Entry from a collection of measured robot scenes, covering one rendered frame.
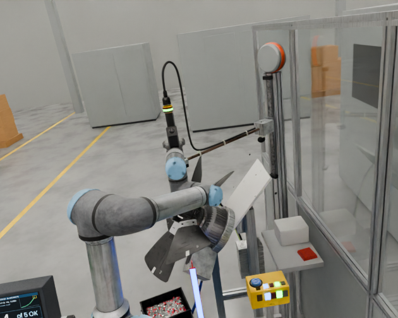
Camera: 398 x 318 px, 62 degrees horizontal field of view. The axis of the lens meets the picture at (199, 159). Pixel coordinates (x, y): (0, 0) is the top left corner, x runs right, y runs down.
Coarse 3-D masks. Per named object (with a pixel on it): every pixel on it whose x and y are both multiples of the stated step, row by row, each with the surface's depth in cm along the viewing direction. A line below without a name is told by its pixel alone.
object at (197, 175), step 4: (200, 156) 187; (200, 160) 191; (196, 164) 184; (200, 164) 194; (196, 168) 186; (200, 168) 196; (196, 172) 188; (200, 172) 197; (196, 176) 189; (200, 176) 198; (192, 180) 182; (196, 180) 190; (200, 180) 198
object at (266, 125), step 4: (260, 120) 191; (264, 120) 190; (268, 120) 189; (272, 120) 188; (256, 124) 187; (260, 124) 185; (264, 124) 184; (268, 124) 187; (272, 124) 189; (256, 128) 188; (260, 128) 186; (264, 128) 185; (268, 128) 187; (272, 128) 189; (256, 132) 189; (260, 132) 187; (264, 132) 186; (268, 132) 188
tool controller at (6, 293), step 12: (48, 276) 135; (0, 288) 131; (12, 288) 129; (24, 288) 127; (36, 288) 126; (48, 288) 131; (0, 300) 126; (12, 300) 126; (24, 300) 126; (36, 300) 126; (48, 300) 129; (12, 312) 126; (24, 312) 126; (36, 312) 127; (48, 312) 128; (60, 312) 138
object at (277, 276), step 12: (252, 276) 142; (264, 276) 141; (276, 276) 140; (252, 288) 135; (264, 288) 135; (276, 288) 134; (288, 288) 134; (252, 300) 135; (264, 300) 135; (276, 300) 136; (288, 300) 136
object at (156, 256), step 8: (168, 232) 177; (160, 240) 178; (168, 240) 175; (152, 248) 180; (160, 248) 176; (168, 248) 174; (152, 256) 178; (160, 256) 174; (152, 264) 176; (160, 264) 173; (168, 264) 171; (168, 272) 169
